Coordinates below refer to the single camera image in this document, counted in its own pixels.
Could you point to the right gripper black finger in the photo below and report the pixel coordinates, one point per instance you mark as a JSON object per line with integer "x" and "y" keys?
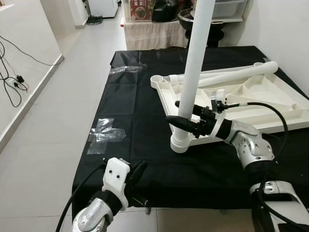
{"x": 197, "y": 111}
{"x": 181, "y": 124}

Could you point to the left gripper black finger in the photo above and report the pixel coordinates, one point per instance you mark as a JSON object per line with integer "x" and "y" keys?
{"x": 138, "y": 171}

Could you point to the white plastic table leg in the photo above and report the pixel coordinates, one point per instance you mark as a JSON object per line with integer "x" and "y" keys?
{"x": 198, "y": 48}
{"x": 176, "y": 78}
{"x": 241, "y": 75}

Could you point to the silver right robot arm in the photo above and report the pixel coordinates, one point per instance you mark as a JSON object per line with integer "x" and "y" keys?
{"x": 251, "y": 145}

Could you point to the black tablecloth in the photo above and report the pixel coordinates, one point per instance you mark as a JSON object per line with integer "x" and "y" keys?
{"x": 135, "y": 111}

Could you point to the white plastic table top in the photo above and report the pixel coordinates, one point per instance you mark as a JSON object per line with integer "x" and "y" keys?
{"x": 270, "y": 104}

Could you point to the beige cloth covered table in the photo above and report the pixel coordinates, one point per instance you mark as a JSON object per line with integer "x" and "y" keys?
{"x": 154, "y": 35}

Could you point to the black wok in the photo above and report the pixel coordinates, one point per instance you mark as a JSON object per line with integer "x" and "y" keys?
{"x": 186, "y": 19}

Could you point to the black bag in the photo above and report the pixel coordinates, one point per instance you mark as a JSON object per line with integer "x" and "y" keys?
{"x": 169, "y": 10}

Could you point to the clear box with green lid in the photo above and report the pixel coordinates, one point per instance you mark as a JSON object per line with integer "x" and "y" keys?
{"x": 229, "y": 9}

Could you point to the storage box with orange lid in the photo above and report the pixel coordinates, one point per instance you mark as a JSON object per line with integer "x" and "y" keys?
{"x": 140, "y": 9}

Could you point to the small black flat object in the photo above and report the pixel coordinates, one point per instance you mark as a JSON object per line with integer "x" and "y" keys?
{"x": 95, "y": 20}

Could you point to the white appliance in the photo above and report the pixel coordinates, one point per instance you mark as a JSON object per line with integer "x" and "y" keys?
{"x": 104, "y": 7}

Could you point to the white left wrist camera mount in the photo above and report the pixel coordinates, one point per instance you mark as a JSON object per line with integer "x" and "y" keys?
{"x": 116, "y": 176}

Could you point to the black wall plug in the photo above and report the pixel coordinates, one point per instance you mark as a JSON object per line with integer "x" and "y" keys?
{"x": 20, "y": 78}

